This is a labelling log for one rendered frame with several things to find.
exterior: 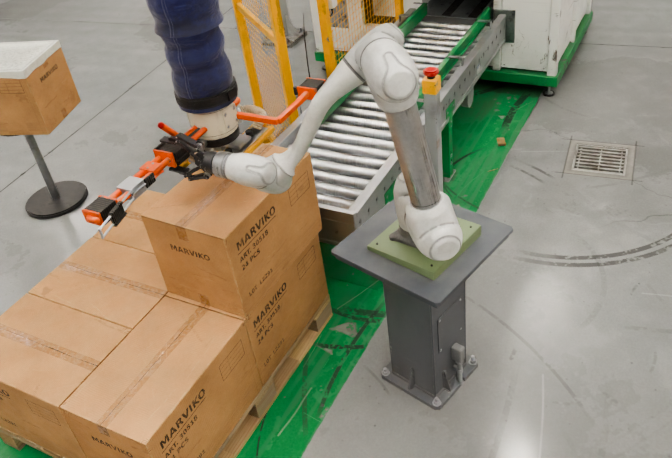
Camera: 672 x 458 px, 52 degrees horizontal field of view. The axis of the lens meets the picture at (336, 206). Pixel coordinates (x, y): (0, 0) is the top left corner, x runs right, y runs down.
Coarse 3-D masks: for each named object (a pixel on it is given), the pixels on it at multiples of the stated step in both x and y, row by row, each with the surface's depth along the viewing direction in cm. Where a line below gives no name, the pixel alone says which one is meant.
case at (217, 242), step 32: (192, 192) 272; (224, 192) 269; (256, 192) 266; (288, 192) 277; (160, 224) 260; (192, 224) 254; (224, 224) 252; (256, 224) 261; (288, 224) 282; (320, 224) 306; (160, 256) 273; (192, 256) 262; (224, 256) 251; (256, 256) 266; (288, 256) 287; (192, 288) 275; (224, 288) 264; (256, 288) 271
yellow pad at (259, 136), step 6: (264, 126) 271; (270, 126) 270; (246, 132) 263; (252, 132) 264; (258, 132) 266; (264, 132) 267; (270, 132) 268; (252, 138) 263; (258, 138) 264; (264, 138) 265; (246, 144) 260; (252, 144) 261; (258, 144) 262; (228, 150) 253; (234, 150) 258; (240, 150) 257; (246, 150) 258; (252, 150) 259
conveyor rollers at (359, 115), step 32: (416, 32) 469; (448, 32) 466; (480, 32) 457; (416, 64) 430; (352, 96) 408; (320, 128) 386; (352, 128) 376; (384, 128) 376; (320, 160) 354; (352, 160) 352; (320, 192) 336; (352, 192) 328
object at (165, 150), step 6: (162, 144) 242; (168, 144) 242; (156, 150) 237; (162, 150) 239; (168, 150) 239; (174, 150) 238; (180, 150) 237; (156, 156) 239; (162, 156) 238; (168, 156) 236; (174, 156) 236; (180, 156) 239; (186, 156) 241; (174, 162) 237; (180, 162) 238
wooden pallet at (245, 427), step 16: (320, 320) 329; (304, 336) 329; (288, 352) 306; (304, 352) 321; (288, 368) 314; (272, 384) 298; (256, 400) 288; (272, 400) 301; (256, 416) 294; (0, 432) 295; (240, 432) 289; (16, 448) 298; (224, 448) 284; (240, 448) 284
